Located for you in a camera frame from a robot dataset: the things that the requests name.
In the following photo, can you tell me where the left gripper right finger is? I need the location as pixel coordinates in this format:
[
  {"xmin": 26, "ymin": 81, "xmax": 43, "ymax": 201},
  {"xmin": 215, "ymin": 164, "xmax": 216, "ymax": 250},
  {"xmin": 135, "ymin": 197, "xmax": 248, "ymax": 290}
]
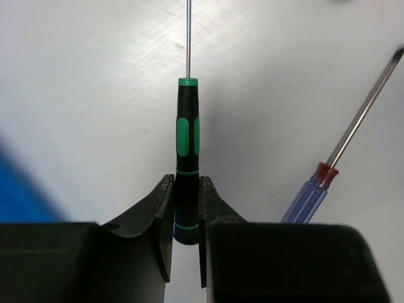
[{"xmin": 198, "ymin": 177, "xmax": 390, "ymax": 302}]

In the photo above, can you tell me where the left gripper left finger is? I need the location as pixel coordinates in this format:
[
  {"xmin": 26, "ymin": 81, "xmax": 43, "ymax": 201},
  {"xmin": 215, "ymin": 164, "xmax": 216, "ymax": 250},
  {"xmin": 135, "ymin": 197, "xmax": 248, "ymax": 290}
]
[{"xmin": 1, "ymin": 174, "xmax": 174, "ymax": 302}]

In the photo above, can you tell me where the black green precision screwdriver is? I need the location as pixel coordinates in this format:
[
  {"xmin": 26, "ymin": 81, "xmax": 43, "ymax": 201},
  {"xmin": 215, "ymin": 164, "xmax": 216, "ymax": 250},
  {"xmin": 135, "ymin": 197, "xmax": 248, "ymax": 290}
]
[{"xmin": 174, "ymin": 1, "xmax": 200, "ymax": 246}]

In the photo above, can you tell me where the blue red screwdriver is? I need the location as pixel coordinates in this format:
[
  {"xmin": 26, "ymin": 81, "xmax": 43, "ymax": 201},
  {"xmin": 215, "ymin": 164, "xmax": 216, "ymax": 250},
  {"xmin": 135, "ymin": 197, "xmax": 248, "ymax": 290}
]
[{"xmin": 281, "ymin": 46, "xmax": 403, "ymax": 223}]

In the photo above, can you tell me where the blue plastic bin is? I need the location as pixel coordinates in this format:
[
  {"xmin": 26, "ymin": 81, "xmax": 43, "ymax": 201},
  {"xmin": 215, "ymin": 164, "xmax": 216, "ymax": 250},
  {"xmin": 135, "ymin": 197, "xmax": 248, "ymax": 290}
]
[{"xmin": 1, "ymin": 140, "xmax": 65, "ymax": 223}]

